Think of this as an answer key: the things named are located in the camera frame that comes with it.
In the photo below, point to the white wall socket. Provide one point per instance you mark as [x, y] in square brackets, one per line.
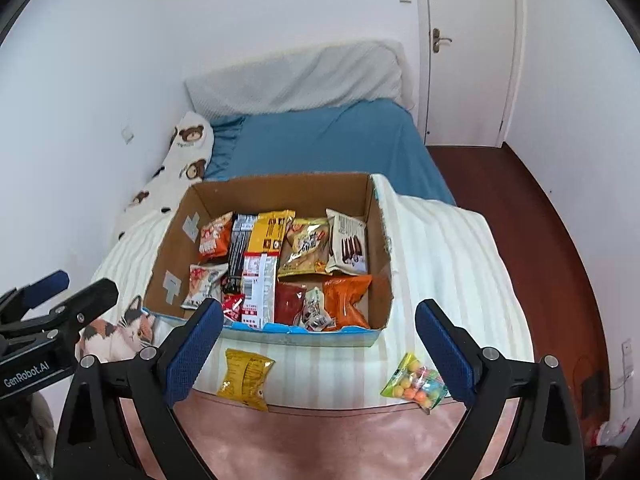
[626, 348]

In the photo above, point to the white chocolate stick packet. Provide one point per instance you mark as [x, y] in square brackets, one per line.
[347, 247]

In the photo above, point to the dark red snack packet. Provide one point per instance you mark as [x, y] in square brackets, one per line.
[289, 302]

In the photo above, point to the small yellow snack packet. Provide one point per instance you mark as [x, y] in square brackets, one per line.
[245, 377]

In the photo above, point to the cardboard box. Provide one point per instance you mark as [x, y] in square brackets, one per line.
[300, 195]

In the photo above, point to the yellow egg cookie packet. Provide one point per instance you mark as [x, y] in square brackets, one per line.
[305, 250]

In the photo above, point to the white door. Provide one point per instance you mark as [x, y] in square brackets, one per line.
[475, 60]

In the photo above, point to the black grey snack packet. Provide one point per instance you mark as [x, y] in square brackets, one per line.
[241, 250]

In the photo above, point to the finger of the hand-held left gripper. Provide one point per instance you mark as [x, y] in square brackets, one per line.
[42, 287]
[92, 300]

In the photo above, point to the grey pillow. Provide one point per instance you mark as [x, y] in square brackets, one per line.
[300, 77]

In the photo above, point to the bear print pillow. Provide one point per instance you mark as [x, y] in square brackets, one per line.
[185, 160]

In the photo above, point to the yellow red snack packet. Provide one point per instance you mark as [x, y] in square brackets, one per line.
[270, 232]

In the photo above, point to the small red white packet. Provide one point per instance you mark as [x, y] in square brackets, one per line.
[232, 307]

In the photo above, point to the cat print cushion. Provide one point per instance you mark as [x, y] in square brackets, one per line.
[125, 332]

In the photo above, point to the pink blanket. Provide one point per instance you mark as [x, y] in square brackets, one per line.
[325, 440]

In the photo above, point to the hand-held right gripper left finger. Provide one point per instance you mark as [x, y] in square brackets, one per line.
[195, 345]

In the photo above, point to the white plastic bag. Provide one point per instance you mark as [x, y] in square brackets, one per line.
[607, 432]

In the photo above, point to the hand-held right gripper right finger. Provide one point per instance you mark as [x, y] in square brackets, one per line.
[445, 355]

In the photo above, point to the orange red snack packet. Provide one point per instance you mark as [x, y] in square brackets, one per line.
[215, 237]

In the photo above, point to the white red snack packet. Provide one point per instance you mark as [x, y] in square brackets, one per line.
[202, 285]

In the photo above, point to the blue bed sheet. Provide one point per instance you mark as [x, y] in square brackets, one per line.
[330, 140]

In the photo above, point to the white barcode snack packet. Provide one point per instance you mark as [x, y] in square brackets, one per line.
[257, 287]

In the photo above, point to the small white snack packet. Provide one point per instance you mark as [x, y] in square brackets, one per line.
[314, 300]

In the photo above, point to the colourful candy ball bag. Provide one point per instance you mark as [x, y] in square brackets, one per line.
[415, 380]

